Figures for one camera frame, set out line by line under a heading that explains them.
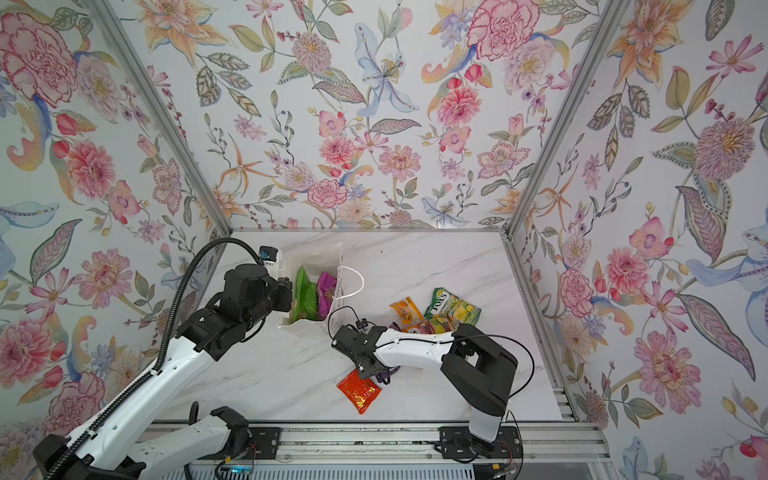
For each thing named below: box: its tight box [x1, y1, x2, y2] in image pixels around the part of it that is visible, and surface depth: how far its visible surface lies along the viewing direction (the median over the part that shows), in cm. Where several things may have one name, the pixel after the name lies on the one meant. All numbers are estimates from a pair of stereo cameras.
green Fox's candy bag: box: [424, 287, 482, 334], surface depth 97 cm
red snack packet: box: [336, 368, 382, 415], surface depth 83 cm
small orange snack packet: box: [390, 296, 425, 325], surface depth 98 cm
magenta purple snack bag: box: [316, 271, 337, 321], surface depth 85 cm
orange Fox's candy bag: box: [401, 320, 436, 334], surface depth 93 cm
